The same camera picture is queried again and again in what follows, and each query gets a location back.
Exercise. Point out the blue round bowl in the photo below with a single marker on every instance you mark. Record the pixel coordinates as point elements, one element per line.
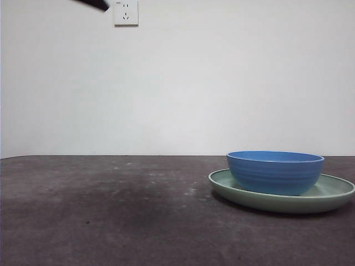
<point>274,177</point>

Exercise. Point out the left gripper black pointed finger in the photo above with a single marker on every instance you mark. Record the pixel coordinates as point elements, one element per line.
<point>94,4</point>

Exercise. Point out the pale green round plate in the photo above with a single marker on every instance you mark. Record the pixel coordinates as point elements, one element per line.
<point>277,203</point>

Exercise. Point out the white wall socket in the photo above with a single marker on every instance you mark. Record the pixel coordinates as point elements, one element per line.
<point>126,14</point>

